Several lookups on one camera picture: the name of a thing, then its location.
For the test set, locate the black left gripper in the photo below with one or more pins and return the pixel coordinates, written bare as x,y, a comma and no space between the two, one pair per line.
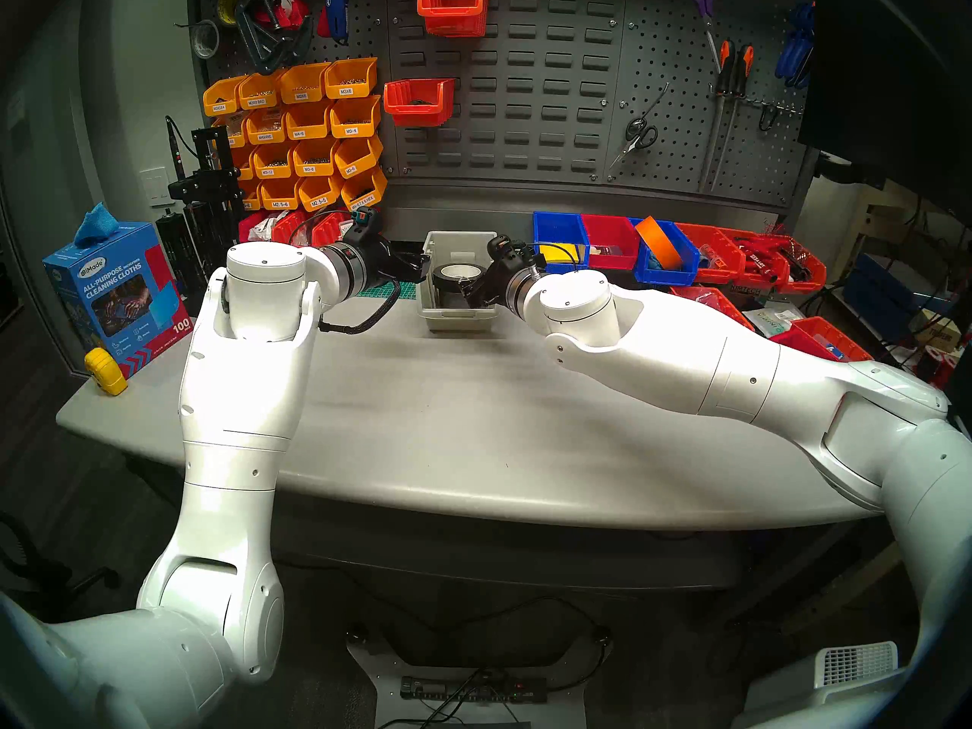
380,260

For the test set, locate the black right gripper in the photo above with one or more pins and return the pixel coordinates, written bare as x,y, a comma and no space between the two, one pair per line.
507,283

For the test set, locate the black tape roll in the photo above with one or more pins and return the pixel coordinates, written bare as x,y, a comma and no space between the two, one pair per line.
444,287

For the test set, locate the grey plastic storage bin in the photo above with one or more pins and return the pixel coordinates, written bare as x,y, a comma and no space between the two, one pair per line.
456,321

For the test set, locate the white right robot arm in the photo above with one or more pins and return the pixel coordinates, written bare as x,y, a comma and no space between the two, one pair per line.
683,348

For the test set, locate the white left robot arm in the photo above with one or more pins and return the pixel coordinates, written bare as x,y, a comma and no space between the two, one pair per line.
243,386

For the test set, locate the red white tool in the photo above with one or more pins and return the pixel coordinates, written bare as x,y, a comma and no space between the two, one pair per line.
287,10

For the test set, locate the green cutting mat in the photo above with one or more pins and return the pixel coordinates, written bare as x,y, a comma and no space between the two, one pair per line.
406,291

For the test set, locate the orange bin labelled HEX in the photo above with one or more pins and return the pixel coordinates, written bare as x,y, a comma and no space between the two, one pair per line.
364,191

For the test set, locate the yellow pad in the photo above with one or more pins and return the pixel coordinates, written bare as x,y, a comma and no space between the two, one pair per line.
562,253

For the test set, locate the blue storage bin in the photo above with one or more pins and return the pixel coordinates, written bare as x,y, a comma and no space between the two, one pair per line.
558,230
653,273

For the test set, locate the orange bin labelled M2.5-5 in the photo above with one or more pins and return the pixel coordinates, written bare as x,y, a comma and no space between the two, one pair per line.
320,193

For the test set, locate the orange bin labelled M3-6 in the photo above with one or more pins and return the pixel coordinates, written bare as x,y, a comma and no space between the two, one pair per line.
357,156

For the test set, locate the orange bin labelled M3-8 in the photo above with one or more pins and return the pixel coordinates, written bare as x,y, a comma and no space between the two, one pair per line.
313,158

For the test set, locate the orange bin labelled M2.5-6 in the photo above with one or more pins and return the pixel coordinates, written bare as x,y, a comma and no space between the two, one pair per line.
279,196

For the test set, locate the clear plastic parts bag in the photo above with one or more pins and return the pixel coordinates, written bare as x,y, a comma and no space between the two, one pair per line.
262,226

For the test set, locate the orange bin labelled M3-4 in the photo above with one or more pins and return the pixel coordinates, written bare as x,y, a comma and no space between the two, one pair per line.
355,117

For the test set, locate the orange bin labelled M3-12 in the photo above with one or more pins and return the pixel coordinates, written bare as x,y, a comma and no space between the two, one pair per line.
272,162

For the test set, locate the orange screw bin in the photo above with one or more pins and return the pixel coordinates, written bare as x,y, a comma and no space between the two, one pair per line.
260,91
222,99
266,125
250,197
243,164
234,131

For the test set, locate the orange bin labelled M4-6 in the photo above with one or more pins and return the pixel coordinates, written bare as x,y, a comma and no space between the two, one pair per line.
307,120

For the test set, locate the orange tape roll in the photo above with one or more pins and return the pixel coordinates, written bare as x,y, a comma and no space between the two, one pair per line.
659,241

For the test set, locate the orange bin labelled M3X6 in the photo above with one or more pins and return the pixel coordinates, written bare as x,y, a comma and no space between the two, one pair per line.
351,78

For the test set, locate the black scissors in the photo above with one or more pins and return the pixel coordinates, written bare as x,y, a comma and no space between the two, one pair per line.
627,149

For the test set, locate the black base pad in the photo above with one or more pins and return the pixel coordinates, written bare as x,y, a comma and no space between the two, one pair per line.
201,298

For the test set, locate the black metal stand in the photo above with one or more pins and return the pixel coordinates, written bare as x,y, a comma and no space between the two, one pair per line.
209,184

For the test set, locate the grey pegboard panel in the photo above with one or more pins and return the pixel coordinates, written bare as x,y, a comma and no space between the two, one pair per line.
683,52
372,29

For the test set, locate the black cylindrical tools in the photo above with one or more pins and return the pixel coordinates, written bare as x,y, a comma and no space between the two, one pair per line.
176,253

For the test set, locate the ribbed red storage bin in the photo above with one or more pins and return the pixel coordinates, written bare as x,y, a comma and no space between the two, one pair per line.
729,314

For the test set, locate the black small box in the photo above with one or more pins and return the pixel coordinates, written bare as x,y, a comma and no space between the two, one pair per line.
748,288

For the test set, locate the black bench clamp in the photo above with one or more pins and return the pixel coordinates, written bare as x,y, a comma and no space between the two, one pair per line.
266,40

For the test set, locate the black soldering pen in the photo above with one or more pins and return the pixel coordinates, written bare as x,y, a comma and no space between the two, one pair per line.
173,139

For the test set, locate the white green packet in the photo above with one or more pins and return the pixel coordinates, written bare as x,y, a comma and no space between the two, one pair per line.
771,321

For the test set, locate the blue cleaning cloths box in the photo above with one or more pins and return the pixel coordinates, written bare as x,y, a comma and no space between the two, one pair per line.
121,302

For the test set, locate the grey tape roll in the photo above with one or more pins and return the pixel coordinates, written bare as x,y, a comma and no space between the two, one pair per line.
194,40

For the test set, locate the yellow tape roll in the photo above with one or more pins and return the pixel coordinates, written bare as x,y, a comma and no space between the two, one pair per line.
220,7

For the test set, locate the blue cleaning cloth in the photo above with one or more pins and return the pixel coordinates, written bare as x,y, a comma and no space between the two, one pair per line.
95,225

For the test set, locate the yellow tape measure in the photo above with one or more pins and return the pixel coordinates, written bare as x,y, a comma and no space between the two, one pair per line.
106,370

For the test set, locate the black hook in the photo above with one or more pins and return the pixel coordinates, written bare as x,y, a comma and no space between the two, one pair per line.
768,118

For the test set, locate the purple scissors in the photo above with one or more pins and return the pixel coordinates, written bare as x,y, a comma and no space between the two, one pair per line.
708,21

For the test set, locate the blue spring clamp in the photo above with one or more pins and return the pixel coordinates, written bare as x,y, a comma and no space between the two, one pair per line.
803,20
791,55

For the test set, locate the black power strip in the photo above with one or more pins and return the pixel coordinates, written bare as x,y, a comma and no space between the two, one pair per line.
471,689

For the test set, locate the blue crate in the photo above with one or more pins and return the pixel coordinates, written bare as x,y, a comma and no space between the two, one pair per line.
881,295

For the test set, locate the red spool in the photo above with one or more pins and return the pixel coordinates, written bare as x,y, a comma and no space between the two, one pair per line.
940,364

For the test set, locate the black monitor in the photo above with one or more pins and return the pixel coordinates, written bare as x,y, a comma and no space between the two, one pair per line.
896,67

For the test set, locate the black chair base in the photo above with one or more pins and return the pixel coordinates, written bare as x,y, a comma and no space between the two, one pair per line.
30,568

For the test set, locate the white vented appliance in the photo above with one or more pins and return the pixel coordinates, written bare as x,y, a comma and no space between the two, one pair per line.
850,674

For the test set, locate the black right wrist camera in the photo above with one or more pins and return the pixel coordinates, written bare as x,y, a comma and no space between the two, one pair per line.
505,247

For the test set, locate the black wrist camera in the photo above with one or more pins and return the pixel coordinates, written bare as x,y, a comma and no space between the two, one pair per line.
364,222
505,247

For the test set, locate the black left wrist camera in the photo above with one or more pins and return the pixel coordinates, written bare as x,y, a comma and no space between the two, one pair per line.
364,222

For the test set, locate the red wall bin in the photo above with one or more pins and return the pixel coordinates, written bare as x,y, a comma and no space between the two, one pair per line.
453,20
418,114

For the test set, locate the grey louvred wall panel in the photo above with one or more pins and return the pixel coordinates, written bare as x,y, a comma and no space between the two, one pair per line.
531,89

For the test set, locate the white light switch plate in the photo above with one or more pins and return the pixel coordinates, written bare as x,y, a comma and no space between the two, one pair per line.
157,186

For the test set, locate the metal tool holder rail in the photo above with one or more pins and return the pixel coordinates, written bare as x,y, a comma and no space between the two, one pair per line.
786,108

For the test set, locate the wooden frame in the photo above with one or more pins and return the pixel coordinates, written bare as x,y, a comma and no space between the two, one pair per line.
888,226

